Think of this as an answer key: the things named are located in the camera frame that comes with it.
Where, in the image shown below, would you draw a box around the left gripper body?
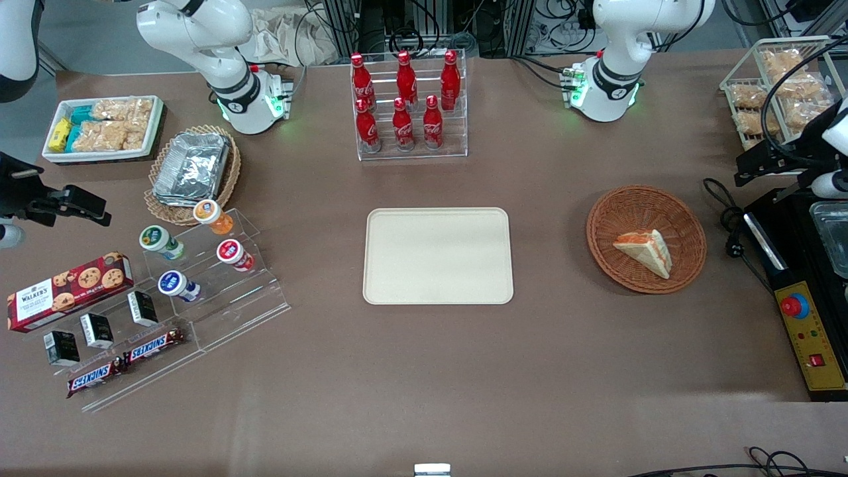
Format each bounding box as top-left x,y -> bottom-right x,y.
788,106 -> 839,174

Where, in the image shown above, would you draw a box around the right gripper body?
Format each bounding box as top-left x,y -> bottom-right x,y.
0,152 -> 48,221

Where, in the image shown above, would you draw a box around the triangular sandwich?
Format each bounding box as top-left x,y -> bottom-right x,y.
613,229 -> 673,280

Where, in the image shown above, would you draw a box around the white rectangular snack tray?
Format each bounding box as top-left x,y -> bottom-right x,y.
41,95 -> 165,164

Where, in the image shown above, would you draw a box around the brown wicker basket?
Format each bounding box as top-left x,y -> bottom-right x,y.
586,184 -> 708,295

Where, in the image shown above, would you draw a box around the light wicker basket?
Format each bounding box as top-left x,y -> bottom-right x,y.
144,125 -> 242,227

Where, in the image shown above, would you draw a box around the beige plastic tray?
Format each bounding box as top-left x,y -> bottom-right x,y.
362,207 -> 515,305

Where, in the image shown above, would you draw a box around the grey metal bar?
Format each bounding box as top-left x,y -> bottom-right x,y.
773,182 -> 820,203

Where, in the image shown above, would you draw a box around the yellow snack packet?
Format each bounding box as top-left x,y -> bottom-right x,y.
49,117 -> 73,152

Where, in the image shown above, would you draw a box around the red Walkers cookie box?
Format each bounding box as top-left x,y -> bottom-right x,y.
6,251 -> 135,333

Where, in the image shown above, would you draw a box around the green lid yogurt cup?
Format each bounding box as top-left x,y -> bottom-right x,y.
138,225 -> 187,262

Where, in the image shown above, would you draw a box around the black appliance housing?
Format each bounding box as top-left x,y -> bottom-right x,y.
743,187 -> 848,403

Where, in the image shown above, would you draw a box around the clear glass container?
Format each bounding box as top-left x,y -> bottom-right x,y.
809,201 -> 848,280

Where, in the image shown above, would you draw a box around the aluminium foil container stack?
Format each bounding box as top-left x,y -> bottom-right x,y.
152,132 -> 232,204

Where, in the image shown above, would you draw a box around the small black box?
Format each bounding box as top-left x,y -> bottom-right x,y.
43,330 -> 81,368
79,313 -> 115,350
127,290 -> 160,328

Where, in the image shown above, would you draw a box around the blue lid yogurt cup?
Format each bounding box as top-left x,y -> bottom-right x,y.
157,270 -> 202,304

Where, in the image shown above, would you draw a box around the orange lid yogurt cup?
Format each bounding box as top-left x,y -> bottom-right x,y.
193,199 -> 235,237

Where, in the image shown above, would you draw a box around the red emergency stop button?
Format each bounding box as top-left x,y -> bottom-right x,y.
780,292 -> 811,321

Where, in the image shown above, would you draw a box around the red lid yogurt cup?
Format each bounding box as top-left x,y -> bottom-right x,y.
216,239 -> 256,273

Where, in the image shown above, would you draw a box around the Snickers chocolate bar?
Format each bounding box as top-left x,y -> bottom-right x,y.
66,359 -> 127,399
123,327 -> 187,366

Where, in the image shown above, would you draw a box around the yellow control panel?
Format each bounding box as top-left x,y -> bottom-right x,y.
773,281 -> 848,394

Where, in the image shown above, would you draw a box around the clear acrylic stepped stand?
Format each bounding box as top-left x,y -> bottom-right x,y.
20,286 -> 207,413
141,208 -> 292,352

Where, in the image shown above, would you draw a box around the beige cloth bag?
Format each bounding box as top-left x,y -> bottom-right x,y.
237,5 -> 340,68

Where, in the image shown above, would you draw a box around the red cola bottle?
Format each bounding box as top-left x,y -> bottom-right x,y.
350,53 -> 376,112
392,97 -> 416,152
440,50 -> 462,111
396,51 -> 419,110
355,98 -> 382,154
422,95 -> 445,150

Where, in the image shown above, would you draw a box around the clear acrylic bottle rack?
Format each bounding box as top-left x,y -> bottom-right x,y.
350,50 -> 469,162

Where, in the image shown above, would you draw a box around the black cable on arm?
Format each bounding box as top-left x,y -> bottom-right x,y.
760,40 -> 848,164

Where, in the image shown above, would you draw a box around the black power cable with plug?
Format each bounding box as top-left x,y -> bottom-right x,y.
702,177 -> 776,293

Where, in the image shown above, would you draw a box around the white wire basket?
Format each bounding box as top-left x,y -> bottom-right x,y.
719,36 -> 848,176

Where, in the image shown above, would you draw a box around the black cables at table edge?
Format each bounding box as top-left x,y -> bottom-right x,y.
626,447 -> 848,477

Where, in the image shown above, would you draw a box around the aluminium frame rack with cables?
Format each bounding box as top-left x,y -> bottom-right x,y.
301,0 -> 600,60

